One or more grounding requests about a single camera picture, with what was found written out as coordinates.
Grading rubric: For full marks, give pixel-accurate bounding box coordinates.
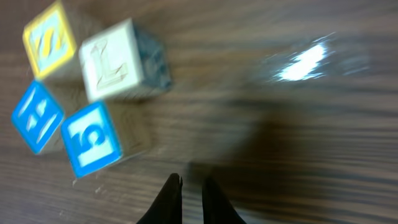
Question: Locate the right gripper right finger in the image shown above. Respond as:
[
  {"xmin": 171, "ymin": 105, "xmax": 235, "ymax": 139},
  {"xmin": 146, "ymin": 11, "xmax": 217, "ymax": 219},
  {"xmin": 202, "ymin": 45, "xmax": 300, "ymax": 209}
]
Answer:
[{"xmin": 202, "ymin": 177, "xmax": 246, "ymax": 224}]

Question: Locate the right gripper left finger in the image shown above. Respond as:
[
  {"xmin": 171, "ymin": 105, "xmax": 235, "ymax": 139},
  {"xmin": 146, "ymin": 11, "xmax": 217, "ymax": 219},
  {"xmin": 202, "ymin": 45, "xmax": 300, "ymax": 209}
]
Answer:
[{"xmin": 137, "ymin": 173, "xmax": 183, "ymax": 224}]

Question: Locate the blue number five block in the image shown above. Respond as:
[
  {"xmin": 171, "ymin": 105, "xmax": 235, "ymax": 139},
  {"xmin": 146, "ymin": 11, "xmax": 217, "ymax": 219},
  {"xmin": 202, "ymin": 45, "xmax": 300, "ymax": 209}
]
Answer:
[{"xmin": 61, "ymin": 101, "xmax": 152, "ymax": 178}]

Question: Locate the wooden block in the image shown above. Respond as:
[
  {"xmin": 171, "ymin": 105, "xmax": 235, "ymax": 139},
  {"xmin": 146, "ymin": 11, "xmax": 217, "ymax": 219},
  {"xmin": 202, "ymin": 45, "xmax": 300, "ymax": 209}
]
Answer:
[{"xmin": 79, "ymin": 19, "xmax": 172, "ymax": 102}]

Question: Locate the blue symbol block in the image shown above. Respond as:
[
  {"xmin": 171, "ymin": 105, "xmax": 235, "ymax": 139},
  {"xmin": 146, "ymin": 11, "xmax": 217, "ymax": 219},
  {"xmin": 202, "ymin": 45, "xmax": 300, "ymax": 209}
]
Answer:
[{"xmin": 11, "ymin": 80, "xmax": 65, "ymax": 155}]

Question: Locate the yellow block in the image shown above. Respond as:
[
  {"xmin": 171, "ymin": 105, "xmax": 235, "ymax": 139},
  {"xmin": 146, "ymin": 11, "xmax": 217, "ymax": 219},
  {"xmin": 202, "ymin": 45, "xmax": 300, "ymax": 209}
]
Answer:
[{"xmin": 22, "ymin": 1, "xmax": 81, "ymax": 83}]

